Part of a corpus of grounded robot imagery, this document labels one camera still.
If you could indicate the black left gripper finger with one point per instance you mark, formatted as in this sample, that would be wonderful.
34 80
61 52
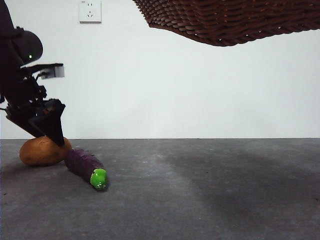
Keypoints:
40 127
55 120

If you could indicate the brown potato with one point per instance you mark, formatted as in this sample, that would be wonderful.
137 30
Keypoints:
40 152

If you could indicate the purple eggplant with green stem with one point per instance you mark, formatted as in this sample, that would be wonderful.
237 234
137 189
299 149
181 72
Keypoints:
82 162

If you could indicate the brown woven wicker basket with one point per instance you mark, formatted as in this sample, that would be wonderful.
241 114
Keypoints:
237 20

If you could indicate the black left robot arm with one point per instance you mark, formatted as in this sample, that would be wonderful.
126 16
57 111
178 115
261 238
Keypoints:
22 50

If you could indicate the pale grey camera box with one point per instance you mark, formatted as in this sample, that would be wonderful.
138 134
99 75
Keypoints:
57 72

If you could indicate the white wall socket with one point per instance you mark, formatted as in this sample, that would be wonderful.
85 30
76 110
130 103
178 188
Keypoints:
90 12

